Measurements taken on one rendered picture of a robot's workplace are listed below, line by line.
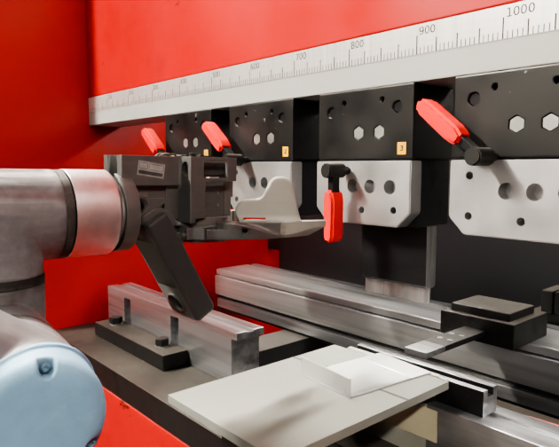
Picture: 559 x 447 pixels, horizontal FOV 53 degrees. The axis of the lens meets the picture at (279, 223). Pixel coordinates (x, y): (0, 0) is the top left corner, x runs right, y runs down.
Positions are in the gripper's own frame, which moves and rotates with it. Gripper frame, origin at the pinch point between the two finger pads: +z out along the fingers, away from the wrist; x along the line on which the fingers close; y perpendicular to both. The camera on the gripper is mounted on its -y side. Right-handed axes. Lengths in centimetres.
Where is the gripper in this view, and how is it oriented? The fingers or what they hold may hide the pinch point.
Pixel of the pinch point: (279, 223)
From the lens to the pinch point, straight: 63.4
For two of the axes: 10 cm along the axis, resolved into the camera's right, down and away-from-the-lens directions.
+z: 7.6, -0.5, 6.5
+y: 0.2, -9.9, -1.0
